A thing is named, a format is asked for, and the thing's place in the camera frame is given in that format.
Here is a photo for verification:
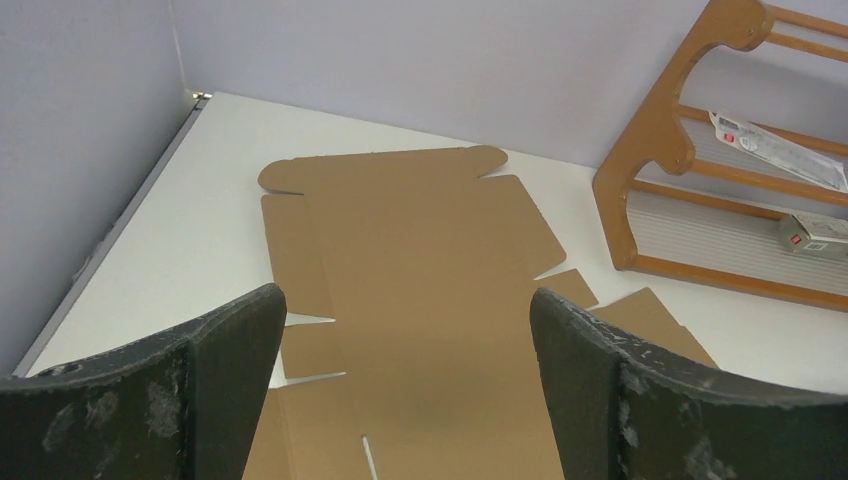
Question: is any flat white packet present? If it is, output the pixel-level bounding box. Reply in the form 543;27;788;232
707;111;847;193

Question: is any orange wooden shelf rack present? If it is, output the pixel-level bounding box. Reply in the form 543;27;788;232
592;1;847;311

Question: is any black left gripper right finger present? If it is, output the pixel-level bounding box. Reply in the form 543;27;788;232
529;288;847;479

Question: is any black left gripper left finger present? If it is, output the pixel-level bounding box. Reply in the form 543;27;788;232
1;283;287;479

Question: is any brown cardboard box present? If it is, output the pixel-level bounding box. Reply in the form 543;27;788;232
241;144;720;480

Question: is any small grey-white box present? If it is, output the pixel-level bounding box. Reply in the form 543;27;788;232
777;213;847;260

